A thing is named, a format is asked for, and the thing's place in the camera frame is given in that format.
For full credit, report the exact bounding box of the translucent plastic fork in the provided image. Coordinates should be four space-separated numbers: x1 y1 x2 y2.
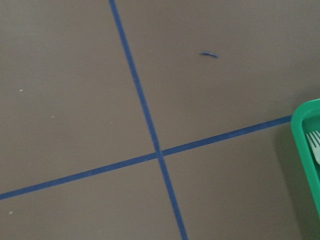
306 130 320 165

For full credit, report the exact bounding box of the green plastic tray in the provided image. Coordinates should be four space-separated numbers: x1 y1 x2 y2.
290 99 320 235

